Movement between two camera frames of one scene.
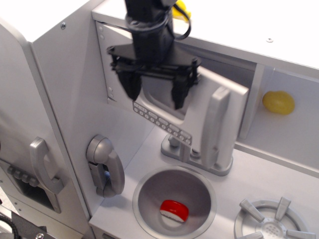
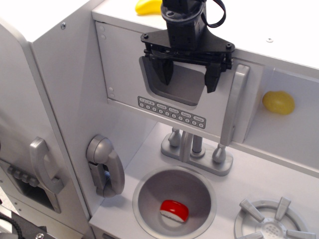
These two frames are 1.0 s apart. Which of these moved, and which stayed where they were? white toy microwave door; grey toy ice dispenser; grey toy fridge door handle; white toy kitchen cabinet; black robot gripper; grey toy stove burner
Moved: white toy microwave door; black robot gripper
Stayed: grey toy ice dispenser; white toy kitchen cabinet; grey toy fridge door handle; grey toy stove burner
